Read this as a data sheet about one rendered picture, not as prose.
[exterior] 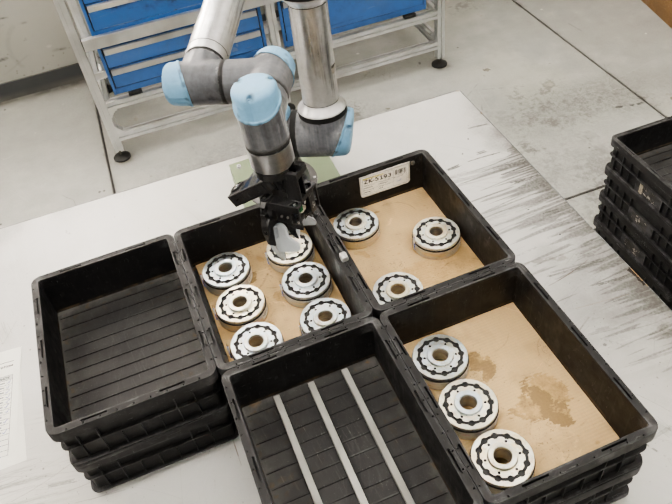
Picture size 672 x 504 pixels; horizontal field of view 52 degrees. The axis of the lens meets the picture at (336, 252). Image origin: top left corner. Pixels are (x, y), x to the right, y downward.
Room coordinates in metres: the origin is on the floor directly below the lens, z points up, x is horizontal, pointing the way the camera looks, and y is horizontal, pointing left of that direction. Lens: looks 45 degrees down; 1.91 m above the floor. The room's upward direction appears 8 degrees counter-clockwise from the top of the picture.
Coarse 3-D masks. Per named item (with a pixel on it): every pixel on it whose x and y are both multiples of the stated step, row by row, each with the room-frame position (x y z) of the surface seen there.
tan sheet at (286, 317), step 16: (256, 256) 1.10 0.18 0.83; (256, 272) 1.05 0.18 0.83; (272, 272) 1.04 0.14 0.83; (272, 288) 0.99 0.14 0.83; (336, 288) 0.97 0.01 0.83; (272, 304) 0.95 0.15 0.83; (288, 304) 0.94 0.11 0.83; (272, 320) 0.90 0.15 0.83; (288, 320) 0.90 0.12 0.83; (224, 336) 0.88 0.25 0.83; (288, 336) 0.86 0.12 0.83
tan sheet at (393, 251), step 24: (408, 192) 1.23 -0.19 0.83; (384, 216) 1.16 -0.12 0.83; (408, 216) 1.15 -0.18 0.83; (432, 216) 1.14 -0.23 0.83; (384, 240) 1.09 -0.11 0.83; (408, 240) 1.07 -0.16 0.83; (360, 264) 1.02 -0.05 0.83; (384, 264) 1.01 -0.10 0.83; (408, 264) 1.00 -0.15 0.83; (432, 264) 0.99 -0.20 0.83; (456, 264) 0.98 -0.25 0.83; (480, 264) 0.97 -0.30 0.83
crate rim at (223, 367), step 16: (256, 208) 1.14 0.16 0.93; (208, 224) 1.11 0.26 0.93; (320, 224) 1.06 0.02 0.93; (176, 240) 1.08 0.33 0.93; (336, 256) 0.96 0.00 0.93; (192, 272) 0.98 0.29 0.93; (192, 288) 0.93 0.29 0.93; (352, 288) 0.87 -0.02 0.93; (368, 304) 0.83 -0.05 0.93; (208, 320) 0.84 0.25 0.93; (352, 320) 0.79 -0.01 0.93; (208, 336) 0.81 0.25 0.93; (304, 336) 0.77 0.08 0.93; (256, 352) 0.75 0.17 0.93; (272, 352) 0.75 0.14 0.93; (224, 368) 0.73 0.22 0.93
